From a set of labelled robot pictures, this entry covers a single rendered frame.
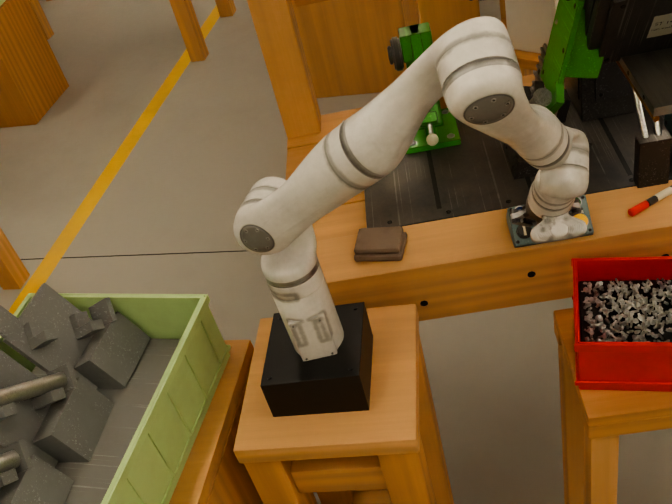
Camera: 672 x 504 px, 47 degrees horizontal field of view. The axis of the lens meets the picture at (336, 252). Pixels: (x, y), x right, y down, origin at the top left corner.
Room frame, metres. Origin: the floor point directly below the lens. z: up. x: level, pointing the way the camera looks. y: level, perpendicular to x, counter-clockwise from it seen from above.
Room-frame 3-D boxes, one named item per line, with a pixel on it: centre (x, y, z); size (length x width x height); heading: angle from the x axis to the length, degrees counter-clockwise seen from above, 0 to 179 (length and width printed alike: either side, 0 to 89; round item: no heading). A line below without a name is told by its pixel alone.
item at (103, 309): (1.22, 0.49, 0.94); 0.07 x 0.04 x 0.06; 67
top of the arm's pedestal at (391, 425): (0.98, 0.07, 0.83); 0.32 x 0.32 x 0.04; 76
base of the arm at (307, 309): (0.98, 0.07, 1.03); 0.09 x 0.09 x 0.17; 84
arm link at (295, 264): (0.98, 0.08, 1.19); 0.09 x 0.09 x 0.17; 63
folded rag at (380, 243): (1.22, -0.09, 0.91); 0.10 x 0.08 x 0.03; 68
